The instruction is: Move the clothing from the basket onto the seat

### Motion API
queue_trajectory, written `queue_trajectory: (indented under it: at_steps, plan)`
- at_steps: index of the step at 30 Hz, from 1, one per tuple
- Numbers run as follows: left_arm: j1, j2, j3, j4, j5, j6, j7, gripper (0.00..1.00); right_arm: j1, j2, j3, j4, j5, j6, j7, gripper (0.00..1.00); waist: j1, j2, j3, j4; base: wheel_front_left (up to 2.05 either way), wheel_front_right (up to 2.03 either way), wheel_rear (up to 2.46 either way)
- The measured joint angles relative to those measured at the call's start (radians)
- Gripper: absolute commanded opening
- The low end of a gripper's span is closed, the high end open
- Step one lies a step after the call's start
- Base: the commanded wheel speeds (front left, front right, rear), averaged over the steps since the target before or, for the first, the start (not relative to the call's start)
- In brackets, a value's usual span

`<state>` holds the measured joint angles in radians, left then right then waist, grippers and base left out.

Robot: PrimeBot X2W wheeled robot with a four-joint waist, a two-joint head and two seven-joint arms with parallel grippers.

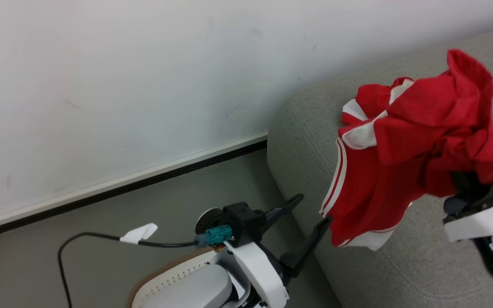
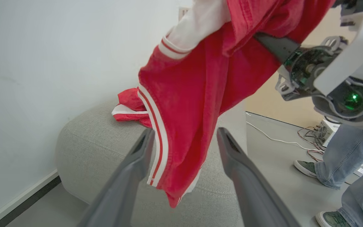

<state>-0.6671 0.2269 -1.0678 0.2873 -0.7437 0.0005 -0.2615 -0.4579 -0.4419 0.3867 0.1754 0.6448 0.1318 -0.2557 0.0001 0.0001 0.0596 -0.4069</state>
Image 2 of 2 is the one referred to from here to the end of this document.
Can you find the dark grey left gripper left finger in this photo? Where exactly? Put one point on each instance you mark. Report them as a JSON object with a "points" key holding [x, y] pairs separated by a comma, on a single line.
{"points": [[121, 186]]}

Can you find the green grey sneaker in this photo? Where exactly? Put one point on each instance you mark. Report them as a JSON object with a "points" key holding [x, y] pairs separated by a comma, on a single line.
{"points": [[306, 167], [332, 219]]}

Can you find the grey fabric sofa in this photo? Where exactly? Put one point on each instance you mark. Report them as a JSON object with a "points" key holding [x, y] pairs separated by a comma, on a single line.
{"points": [[96, 151]]}

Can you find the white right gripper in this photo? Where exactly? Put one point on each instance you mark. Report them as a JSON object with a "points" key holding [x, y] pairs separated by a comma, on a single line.
{"points": [[339, 69]]}

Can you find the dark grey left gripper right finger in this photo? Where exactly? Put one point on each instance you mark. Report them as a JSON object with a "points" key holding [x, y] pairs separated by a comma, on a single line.
{"points": [[250, 186]]}

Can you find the red and white jacket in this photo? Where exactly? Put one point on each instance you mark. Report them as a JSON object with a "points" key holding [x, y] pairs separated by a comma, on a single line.
{"points": [[200, 104]]}

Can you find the white electronics box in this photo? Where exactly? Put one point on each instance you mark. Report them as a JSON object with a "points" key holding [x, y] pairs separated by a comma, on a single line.
{"points": [[328, 130]]}

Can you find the white and black baseboard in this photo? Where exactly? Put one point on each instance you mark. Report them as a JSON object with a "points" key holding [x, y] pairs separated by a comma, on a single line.
{"points": [[20, 201]]}

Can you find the blue jeans leg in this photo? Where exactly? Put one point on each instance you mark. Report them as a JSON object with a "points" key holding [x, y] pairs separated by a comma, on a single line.
{"points": [[362, 201], [345, 154]]}

